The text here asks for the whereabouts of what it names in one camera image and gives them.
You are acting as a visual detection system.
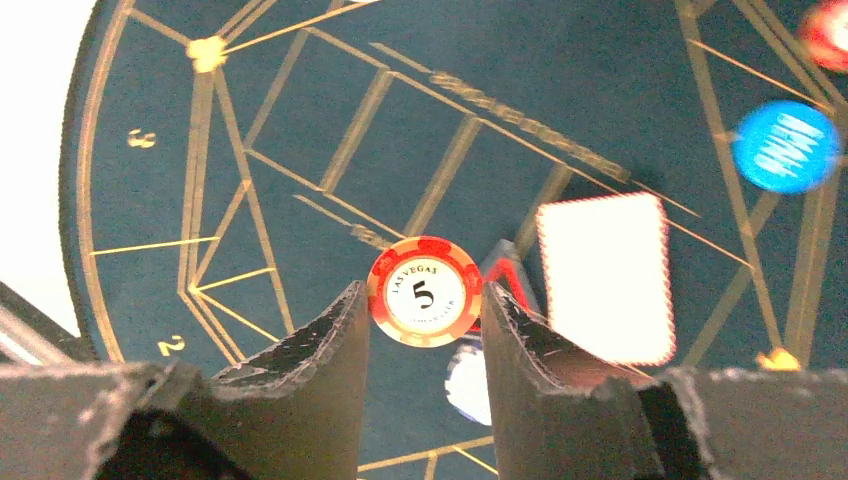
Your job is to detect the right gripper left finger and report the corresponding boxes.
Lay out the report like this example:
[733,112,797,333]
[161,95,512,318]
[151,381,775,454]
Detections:
[1,281,369,479]

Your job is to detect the red poker chip stack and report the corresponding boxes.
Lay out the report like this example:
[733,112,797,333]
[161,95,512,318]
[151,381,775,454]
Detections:
[798,1,847,74]

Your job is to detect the round dark poker mat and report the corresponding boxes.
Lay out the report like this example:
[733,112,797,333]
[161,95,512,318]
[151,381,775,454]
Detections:
[58,0,848,480]

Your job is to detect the blue white chip stack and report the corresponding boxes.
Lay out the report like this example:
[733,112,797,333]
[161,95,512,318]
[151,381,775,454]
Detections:
[444,340,492,426]

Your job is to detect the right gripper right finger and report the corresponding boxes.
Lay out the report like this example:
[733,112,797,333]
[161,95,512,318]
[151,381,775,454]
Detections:
[481,283,847,479]

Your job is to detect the blue small blind button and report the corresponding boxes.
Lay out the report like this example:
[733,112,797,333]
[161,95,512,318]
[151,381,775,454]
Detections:
[732,100,842,194]

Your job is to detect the pink playing card deck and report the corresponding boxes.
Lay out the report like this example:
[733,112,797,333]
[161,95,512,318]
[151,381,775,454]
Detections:
[536,192,676,366]

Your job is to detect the triangular all in marker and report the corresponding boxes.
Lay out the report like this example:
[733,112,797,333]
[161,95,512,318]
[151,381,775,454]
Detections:
[480,239,541,313]

